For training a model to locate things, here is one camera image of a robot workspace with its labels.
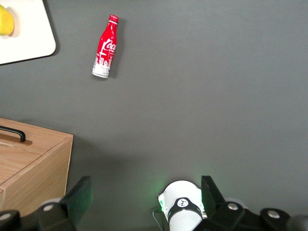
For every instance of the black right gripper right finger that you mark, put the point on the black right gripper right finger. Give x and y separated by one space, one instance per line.
211 197

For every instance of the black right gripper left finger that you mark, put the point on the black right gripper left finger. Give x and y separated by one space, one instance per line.
77 199

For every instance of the red coke bottle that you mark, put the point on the red coke bottle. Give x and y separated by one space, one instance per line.
106 48

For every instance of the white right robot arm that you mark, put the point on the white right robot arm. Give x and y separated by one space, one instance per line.
179 192

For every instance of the beige rectangular tray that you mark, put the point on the beige rectangular tray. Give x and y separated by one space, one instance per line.
31 36

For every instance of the wooden drawer cabinet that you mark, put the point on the wooden drawer cabinet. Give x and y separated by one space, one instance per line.
43 178

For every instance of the wooden drawer front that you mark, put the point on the wooden drawer front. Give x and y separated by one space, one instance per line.
14 164
48 140

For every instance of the yellow lemon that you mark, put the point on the yellow lemon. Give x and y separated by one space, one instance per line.
4 21

